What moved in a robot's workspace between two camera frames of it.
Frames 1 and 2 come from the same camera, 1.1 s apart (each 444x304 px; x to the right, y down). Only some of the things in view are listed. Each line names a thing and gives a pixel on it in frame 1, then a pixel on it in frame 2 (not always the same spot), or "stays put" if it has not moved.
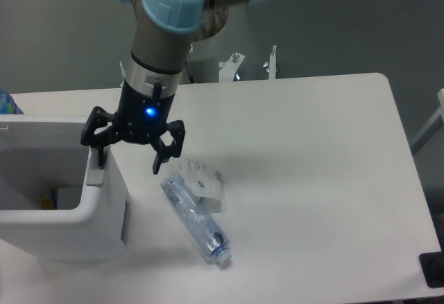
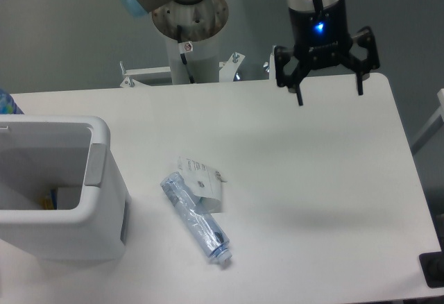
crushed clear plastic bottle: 205,230 stays put
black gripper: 141,119 → 321,40
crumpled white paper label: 203,178 stays put
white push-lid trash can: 56,203 stays put
